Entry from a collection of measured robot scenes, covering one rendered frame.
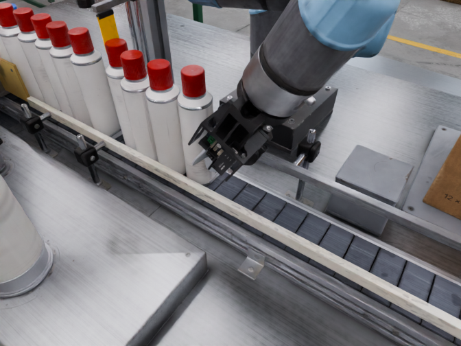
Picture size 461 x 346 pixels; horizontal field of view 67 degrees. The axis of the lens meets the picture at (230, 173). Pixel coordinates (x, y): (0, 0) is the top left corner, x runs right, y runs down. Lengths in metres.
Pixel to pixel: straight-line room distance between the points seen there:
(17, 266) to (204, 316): 0.25
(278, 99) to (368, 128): 0.53
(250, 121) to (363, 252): 0.28
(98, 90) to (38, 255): 0.30
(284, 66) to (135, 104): 0.30
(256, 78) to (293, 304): 0.33
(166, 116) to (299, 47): 0.27
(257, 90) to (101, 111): 0.40
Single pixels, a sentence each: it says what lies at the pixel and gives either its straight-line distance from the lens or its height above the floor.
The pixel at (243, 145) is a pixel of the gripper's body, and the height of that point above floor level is 1.04.
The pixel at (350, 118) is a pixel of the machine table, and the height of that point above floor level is 0.83.
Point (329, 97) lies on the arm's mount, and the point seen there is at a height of 0.89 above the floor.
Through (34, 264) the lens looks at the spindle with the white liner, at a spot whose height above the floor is 0.92.
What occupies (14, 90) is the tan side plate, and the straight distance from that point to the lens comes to 0.92.
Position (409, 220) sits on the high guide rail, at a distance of 0.51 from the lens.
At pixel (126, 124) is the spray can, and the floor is 0.95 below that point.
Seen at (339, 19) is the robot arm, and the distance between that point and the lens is 0.31.
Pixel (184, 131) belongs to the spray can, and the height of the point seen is 0.99.
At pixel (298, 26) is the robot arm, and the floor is 1.20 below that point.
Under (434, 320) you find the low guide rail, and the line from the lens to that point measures 0.51.
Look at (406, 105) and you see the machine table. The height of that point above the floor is 0.83.
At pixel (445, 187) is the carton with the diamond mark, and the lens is 0.67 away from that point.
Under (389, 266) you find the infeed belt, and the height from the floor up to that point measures 0.88.
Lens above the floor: 1.32
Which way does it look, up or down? 44 degrees down
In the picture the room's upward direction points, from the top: straight up
